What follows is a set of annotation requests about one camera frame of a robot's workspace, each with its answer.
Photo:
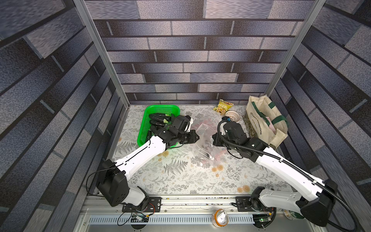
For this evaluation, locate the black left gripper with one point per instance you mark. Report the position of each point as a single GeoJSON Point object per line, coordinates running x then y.
{"type": "Point", "coordinates": [193, 138]}

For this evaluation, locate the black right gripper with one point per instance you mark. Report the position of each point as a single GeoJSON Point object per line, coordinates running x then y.
{"type": "Point", "coordinates": [219, 139]}

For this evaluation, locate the long eggplant stem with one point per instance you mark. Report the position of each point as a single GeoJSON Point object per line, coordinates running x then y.
{"type": "Point", "coordinates": [157, 123]}

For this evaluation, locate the clear pink-dotted zip-top bag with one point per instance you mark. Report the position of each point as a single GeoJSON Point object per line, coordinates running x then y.
{"type": "Point", "coordinates": [204, 149]}

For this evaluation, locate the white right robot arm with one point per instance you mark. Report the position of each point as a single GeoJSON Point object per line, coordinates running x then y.
{"type": "Point", "coordinates": [312, 197]}

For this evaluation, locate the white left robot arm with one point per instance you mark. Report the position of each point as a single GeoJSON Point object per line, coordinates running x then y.
{"type": "Point", "coordinates": [113, 176]}

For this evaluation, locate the small patterned bowl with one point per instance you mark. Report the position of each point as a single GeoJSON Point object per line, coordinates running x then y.
{"type": "Point", "coordinates": [233, 116]}

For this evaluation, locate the green plastic basket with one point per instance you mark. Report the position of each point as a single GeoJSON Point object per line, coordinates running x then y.
{"type": "Point", "coordinates": [145, 125]}

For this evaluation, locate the yellow snack packet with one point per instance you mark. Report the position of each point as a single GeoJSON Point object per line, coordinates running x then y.
{"type": "Point", "coordinates": [223, 106]}

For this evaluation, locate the floral patterned table mat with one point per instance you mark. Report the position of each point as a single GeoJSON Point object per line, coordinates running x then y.
{"type": "Point", "coordinates": [180, 171]}

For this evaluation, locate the tape roll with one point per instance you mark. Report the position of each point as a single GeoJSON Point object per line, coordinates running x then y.
{"type": "Point", "coordinates": [220, 218]}

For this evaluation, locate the green drink can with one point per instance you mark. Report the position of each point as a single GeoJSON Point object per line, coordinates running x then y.
{"type": "Point", "coordinates": [291, 215]}

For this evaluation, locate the beige tote bag green handles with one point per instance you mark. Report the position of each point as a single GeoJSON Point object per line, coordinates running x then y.
{"type": "Point", "coordinates": [266, 120]}

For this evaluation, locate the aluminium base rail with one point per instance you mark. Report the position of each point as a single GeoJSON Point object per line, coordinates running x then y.
{"type": "Point", "coordinates": [178, 213]}

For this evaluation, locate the aluminium frame post right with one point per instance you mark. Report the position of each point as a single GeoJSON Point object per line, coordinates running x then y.
{"type": "Point", "coordinates": [307, 23]}

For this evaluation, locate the aluminium frame post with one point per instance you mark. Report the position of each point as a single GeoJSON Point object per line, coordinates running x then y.
{"type": "Point", "coordinates": [307, 23]}
{"type": "Point", "coordinates": [94, 34]}

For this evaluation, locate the aluminium frame post left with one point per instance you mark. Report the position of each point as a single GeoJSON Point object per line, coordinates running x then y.
{"type": "Point", "coordinates": [94, 34]}

